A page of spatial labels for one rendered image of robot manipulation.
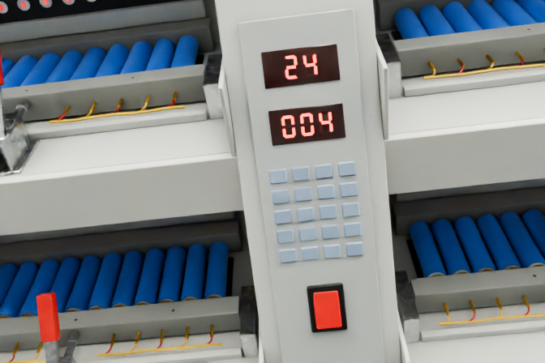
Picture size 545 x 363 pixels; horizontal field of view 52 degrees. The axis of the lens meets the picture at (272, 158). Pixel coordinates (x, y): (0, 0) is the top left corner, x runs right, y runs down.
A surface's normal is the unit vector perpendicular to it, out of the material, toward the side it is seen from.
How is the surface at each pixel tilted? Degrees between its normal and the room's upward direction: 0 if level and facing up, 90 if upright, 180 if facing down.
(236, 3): 90
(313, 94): 90
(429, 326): 22
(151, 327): 113
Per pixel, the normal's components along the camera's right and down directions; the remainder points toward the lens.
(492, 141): 0.01, 0.58
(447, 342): -0.12, -0.81
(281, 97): -0.04, 0.22
